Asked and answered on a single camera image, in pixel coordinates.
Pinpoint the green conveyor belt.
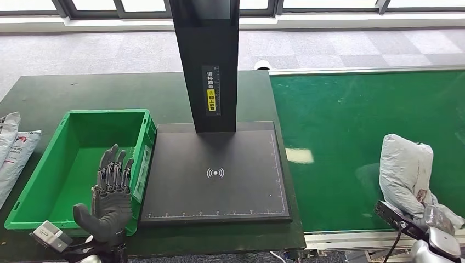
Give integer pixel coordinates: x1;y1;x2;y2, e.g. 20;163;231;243
269;70;465;233

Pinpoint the green plastic crate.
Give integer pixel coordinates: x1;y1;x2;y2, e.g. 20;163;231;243
4;108;157;237

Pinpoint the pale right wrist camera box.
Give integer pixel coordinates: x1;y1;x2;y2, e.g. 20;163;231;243
375;200;427;241

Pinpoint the black inbound scanner machine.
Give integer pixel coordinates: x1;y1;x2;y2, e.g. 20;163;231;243
139;0;293;228

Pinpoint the plain grey parcel bag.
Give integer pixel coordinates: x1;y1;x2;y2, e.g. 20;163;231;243
378;133;465;230

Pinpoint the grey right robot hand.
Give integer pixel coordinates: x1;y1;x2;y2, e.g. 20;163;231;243
417;204;457;235

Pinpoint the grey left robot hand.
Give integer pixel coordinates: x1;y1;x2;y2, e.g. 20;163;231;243
72;144;135;244

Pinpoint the dark window frame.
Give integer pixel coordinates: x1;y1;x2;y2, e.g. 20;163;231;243
0;0;465;20

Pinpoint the black and yellow ruler sticker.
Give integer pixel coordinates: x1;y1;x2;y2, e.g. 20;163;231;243
201;65;221;117

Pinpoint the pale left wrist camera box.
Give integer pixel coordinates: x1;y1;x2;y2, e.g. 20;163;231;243
32;220;73;253

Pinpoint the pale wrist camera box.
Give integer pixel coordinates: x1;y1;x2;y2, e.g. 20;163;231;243
32;220;73;253
375;200;427;241

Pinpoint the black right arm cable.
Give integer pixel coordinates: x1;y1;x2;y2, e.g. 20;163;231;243
383;225;403;263

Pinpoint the white parcel bag with text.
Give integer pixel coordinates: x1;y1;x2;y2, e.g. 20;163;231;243
0;130;42;210

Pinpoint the plain white parcel bag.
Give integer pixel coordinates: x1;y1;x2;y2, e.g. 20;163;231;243
0;111;21;168

